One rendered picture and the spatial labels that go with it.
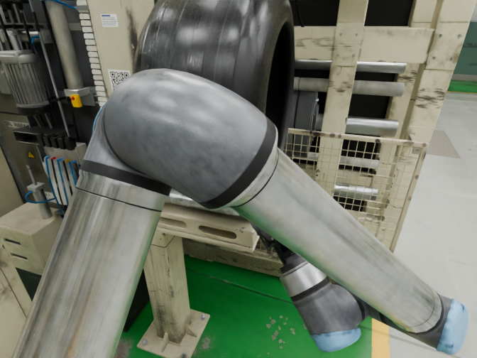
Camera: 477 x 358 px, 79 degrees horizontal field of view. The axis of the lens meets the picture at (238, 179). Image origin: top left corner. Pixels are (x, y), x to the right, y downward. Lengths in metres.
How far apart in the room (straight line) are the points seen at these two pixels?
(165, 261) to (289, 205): 0.95
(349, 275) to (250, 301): 1.38
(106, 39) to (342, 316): 0.88
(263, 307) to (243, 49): 1.42
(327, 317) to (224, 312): 1.14
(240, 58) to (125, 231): 0.38
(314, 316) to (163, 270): 0.77
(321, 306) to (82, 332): 0.42
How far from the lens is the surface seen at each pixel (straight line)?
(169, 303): 1.41
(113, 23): 0.93
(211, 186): 0.26
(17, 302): 1.27
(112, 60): 0.95
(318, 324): 0.64
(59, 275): 0.39
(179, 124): 0.26
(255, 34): 0.63
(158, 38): 0.67
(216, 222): 0.86
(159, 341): 1.66
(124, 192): 0.36
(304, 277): 0.62
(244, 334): 1.65
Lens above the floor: 1.37
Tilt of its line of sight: 28 degrees down
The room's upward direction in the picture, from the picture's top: straight up
